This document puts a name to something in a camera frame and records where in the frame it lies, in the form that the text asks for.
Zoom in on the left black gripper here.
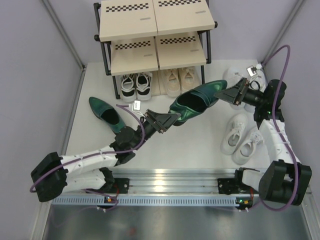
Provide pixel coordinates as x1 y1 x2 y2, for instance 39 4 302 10
132 109 181 151

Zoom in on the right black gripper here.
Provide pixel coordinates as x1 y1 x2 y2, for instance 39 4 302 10
214 77 267 107

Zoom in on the green pointed shoe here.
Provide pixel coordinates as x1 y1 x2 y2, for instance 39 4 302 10
168 79 228 127
88 96 126 135

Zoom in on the beige lace sneaker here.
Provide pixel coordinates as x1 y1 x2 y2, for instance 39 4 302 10
178 67 199 93
160 68 181 98

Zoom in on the black white sneaker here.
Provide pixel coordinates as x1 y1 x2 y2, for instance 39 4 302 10
120 73 137 103
135 72 153 101

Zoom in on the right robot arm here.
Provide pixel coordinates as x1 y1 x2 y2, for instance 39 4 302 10
214 78 312 207

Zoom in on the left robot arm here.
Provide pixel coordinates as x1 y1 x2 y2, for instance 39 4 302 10
29 109 181 203

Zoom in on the beige three-tier shoe shelf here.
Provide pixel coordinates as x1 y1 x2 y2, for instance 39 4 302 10
92 0 218 100

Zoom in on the white sneaker back left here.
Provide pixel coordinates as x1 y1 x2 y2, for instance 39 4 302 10
222 67 245 110

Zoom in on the white sneaker back right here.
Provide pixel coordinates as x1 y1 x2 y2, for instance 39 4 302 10
243 69 267 112

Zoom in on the white sneaker front left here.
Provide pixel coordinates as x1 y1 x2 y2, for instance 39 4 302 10
220 113 248 155

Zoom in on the white sneaker front right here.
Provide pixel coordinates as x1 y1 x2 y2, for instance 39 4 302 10
232 127 264 166

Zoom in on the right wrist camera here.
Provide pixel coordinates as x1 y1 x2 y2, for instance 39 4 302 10
246 63 263 77

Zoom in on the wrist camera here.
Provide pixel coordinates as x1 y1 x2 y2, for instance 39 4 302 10
129 99 141 112
246 63 263 77

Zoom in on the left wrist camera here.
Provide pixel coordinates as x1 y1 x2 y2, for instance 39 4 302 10
129 99 141 112

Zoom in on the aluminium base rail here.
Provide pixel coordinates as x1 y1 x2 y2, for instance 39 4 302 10
111 168 235 196

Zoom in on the right aluminium corner post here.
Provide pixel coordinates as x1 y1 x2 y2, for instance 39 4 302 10
262 0 306 64

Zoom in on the aluminium corner post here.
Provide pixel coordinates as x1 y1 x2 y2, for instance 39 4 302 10
39 0 87 72
262 0 306 64

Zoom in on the slotted cable duct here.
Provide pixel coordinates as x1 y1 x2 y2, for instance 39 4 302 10
51 194 251 207

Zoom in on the left aluminium corner post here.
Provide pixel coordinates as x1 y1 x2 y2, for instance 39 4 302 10
39 0 87 72

